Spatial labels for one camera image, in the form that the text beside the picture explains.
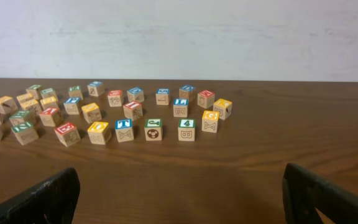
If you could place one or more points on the blue letter P block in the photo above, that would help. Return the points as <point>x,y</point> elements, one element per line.
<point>73,105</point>

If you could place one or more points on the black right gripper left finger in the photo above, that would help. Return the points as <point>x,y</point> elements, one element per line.
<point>53,200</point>

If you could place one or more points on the blue letter d block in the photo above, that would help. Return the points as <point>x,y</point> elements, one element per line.
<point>187,91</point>
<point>135,94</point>

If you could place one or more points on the green letter R block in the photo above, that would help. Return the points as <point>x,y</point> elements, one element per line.
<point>22,116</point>

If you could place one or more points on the red letter A block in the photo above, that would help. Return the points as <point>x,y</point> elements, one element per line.
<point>51,117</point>

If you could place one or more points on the yellow block lower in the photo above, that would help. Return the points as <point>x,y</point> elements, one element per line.
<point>33,106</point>

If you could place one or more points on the yellow letter O block middle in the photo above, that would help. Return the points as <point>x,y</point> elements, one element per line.
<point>91,112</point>

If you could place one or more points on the green letter Z block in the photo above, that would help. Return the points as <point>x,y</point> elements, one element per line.
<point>75,91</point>

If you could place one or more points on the green letter J block back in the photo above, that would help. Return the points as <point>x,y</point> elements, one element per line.
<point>34,90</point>

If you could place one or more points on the red letter E block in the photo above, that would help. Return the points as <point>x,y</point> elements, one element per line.
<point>67,134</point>

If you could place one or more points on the yellow block far left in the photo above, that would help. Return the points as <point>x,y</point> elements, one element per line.
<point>25,97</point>

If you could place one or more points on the green letter N block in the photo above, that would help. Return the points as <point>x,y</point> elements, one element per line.
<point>25,132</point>

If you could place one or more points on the red letter M block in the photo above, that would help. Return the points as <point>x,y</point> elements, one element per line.
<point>205,99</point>

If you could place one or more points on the blue letter D block left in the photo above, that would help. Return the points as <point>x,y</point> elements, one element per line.
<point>135,94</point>

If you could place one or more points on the green number 7 block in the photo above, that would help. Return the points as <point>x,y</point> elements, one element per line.
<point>49,92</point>

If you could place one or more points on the blue letter T block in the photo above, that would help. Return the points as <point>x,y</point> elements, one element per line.
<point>124,130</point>

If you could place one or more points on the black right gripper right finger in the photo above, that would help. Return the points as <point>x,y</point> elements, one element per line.
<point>305,194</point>

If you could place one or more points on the green number 4 block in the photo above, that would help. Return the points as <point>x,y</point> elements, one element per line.
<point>186,130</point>

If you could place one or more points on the yellow letter O block front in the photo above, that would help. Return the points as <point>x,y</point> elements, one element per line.
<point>99,133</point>

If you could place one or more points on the yellow letter G block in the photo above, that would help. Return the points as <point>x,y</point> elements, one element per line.
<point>210,121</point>

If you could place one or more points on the green letter j block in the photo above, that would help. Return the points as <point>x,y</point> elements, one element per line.
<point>34,90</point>
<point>153,129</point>

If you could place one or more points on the blue letter D block right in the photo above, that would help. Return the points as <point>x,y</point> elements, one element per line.
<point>187,91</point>

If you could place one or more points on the blue number 5 block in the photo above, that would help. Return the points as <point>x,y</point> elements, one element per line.
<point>163,96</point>

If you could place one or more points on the yellow letter o block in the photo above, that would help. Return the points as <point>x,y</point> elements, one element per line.
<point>99,133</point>
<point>91,112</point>

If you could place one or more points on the red letter I block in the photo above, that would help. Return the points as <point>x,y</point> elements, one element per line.
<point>133,110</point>

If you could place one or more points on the blue letter L block back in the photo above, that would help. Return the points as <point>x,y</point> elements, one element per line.
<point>96,88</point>

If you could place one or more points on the yellow block right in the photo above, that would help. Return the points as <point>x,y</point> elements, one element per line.
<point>49,102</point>

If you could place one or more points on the blue letter l block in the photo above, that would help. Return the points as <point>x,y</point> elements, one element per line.
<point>180,107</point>
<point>96,88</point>

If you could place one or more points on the yellow letter K block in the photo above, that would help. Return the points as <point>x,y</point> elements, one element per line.
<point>224,107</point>

